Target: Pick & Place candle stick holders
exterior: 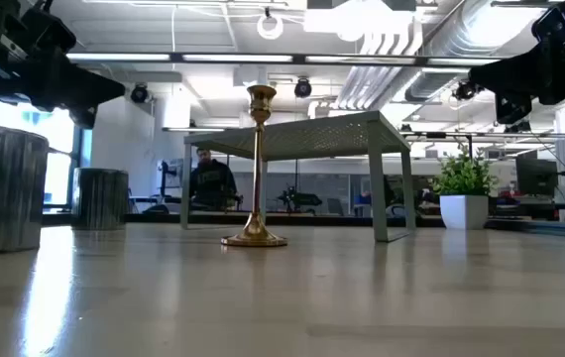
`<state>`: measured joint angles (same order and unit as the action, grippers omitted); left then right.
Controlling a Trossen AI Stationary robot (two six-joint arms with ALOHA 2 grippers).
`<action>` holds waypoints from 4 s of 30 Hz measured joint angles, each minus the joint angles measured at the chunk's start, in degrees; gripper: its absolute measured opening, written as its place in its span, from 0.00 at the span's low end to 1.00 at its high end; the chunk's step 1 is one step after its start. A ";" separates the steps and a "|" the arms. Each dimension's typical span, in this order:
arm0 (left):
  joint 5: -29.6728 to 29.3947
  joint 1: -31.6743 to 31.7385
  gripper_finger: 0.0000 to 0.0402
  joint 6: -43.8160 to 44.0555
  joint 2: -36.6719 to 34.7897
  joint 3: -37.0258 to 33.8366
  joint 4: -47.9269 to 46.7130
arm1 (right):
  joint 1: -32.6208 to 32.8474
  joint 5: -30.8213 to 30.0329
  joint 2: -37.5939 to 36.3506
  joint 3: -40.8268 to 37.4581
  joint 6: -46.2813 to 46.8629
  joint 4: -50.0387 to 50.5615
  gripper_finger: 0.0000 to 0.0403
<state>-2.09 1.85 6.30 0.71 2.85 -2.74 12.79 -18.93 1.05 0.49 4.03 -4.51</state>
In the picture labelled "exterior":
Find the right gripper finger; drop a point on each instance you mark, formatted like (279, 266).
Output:
(513, 109)
(515, 79)

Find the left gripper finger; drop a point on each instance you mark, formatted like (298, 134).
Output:
(83, 116)
(91, 91)

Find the ribbed metal tin candle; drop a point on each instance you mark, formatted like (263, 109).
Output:
(100, 198)
(5, 188)

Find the black computer monitor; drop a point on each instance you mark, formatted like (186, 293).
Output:
(536, 176)

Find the green plant in white pot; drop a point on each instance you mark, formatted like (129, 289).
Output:
(463, 210)

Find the person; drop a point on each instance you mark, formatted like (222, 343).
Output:
(212, 183)

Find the green perforated metal shelf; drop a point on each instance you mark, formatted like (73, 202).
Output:
(312, 139)

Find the short brass candlestick holder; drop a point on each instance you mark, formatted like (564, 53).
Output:
(255, 237)

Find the black overhead light bar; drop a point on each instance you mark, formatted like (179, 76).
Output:
(300, 58)

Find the black ceiling camera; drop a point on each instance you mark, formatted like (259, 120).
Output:
(303, 88)
(465, 91)
(139, 93)

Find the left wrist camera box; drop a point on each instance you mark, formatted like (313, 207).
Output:
(47, 27)

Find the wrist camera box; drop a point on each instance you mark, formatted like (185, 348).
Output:
(47, 27)
(550, 22)

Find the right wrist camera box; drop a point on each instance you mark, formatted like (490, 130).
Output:
(550, 22)

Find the silver ventilation duct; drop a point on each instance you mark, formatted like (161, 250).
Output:
(461, 44)

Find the black aluminium table frame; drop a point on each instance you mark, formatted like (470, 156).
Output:
(312, 219)

